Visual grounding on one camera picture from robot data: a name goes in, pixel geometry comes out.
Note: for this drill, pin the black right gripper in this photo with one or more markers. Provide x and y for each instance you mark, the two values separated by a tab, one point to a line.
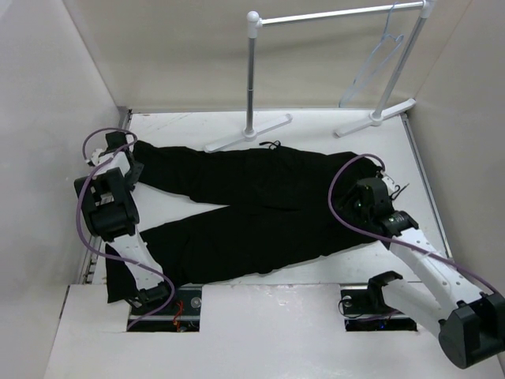
346	201

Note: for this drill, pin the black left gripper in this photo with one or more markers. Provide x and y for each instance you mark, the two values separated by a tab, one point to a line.
136	173

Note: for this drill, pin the black trousers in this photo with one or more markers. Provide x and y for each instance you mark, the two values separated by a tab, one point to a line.
271	208

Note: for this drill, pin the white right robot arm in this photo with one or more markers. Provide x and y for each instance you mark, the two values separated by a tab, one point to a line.
468	323

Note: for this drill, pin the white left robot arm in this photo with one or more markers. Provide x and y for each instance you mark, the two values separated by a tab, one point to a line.
106	206

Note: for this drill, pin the white clothes rack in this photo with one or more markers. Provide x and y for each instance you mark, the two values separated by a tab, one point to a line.
308	60

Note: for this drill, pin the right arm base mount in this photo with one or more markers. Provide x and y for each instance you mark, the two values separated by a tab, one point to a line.
364	309

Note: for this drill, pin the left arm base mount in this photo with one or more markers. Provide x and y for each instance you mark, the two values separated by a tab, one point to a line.
181	315

